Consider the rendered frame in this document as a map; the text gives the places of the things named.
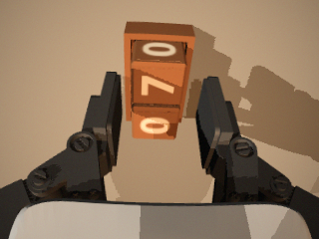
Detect orange number cube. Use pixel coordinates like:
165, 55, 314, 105
132, 103, 180, 139
131, 40, 187, 105

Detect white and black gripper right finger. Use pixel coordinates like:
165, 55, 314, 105
195, 76, 319, 239

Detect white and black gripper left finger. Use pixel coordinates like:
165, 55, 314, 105
0, 72, 123, 239

